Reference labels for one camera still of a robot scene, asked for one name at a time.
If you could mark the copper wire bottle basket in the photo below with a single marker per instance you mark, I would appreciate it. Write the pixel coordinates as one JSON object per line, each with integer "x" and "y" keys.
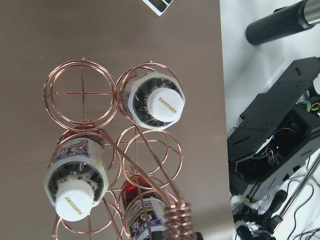
{"x": 82, "y": 97}

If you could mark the tea bottle white cap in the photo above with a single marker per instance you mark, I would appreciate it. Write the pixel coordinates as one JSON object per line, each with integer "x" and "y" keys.
{"x": 154, "y": 100}

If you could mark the black electronics box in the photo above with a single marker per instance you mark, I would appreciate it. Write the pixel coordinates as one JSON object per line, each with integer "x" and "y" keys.
{"x": 277, "y": 133}

